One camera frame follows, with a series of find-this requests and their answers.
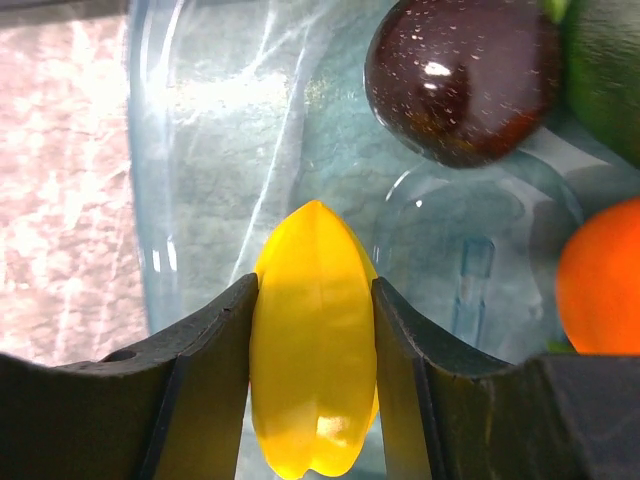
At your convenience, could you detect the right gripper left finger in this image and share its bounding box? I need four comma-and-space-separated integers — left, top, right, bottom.
1, 274, 258, 479

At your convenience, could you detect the yellow starfruit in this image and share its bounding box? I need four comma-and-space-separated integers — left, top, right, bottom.
250, 200, 378, 479

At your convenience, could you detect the blue transparent plastic tray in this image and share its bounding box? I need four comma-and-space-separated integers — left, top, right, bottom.
124, 0, 640, 480

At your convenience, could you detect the orange fruit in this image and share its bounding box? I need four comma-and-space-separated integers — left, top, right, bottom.
556, 197, 640, 355

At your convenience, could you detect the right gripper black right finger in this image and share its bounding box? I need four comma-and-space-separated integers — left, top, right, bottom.
372, 278, 639, 479

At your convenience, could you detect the green avocado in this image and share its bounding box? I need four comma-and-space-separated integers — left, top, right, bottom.
539, 1, 639, 168

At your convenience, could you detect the dark purple passion fruit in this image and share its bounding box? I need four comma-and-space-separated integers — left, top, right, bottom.
364, 1, 561, 168

